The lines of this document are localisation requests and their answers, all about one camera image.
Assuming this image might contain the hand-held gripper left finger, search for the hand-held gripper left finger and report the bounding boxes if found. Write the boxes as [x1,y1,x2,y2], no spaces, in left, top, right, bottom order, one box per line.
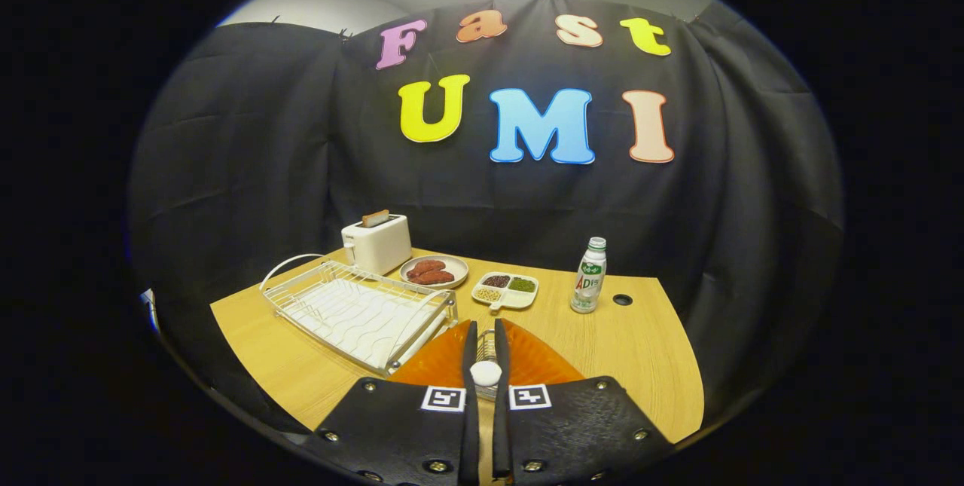
[305,319,481,486]

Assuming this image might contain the metal wire basket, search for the metal wire basket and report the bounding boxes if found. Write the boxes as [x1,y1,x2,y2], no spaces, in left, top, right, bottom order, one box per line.
[477,329,499,402]

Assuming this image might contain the white toaster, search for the white toaster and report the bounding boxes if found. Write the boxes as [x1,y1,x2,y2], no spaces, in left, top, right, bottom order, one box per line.
[341,215,413,277]

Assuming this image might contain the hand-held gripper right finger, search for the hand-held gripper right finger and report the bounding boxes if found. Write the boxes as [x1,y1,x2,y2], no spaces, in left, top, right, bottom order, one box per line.
[493,318,674,481]

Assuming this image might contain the white divided dish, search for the white divided dish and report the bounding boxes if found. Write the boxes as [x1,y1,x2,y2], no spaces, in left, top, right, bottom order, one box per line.
[471,272,539,313]

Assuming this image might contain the white wire dish rack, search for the white wire dish rack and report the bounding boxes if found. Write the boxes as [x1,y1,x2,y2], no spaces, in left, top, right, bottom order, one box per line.
[260,254,459,376]

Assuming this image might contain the beige round plate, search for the beige round plate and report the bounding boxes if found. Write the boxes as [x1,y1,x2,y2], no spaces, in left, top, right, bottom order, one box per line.
[400,255,469,289]

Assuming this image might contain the white plastic drink bottle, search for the white plastic drink bottle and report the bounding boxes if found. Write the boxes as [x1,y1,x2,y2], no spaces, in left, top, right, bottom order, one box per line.
[570,237,608,314]

